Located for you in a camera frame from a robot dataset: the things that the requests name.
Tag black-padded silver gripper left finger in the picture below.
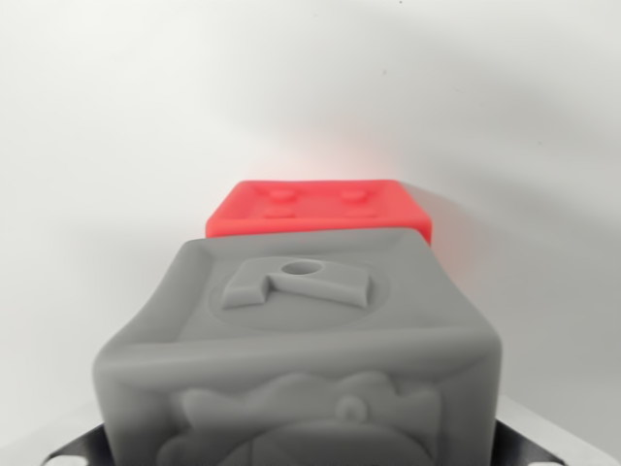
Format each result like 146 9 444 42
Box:
42 420 112 466

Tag black-padded silver gripper right finger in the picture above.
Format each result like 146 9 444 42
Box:
493 393 603 466

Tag grey embossed soft toy cube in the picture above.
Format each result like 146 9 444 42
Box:
91 227 504 466

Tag red embossed soft toy cube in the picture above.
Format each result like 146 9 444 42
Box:
204 178 434 250

